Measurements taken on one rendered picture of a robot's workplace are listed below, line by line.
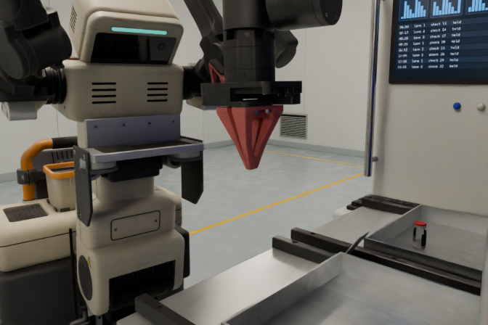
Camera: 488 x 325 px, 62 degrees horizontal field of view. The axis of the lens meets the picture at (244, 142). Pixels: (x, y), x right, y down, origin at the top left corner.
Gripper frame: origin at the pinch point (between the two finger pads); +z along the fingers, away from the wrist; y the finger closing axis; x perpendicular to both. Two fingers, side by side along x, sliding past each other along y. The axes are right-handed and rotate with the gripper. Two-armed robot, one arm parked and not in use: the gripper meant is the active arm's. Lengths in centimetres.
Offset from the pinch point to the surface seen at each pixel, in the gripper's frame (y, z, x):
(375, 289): 6.5, 20.9, 18.6
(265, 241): -157, 105, 184
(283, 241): -11.5, 18.8, 20.4
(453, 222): 7, 20, 54
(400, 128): -19, 5, 89
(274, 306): 0.3, 19.2, 3.3
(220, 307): -6.7, 20.7, 0.4
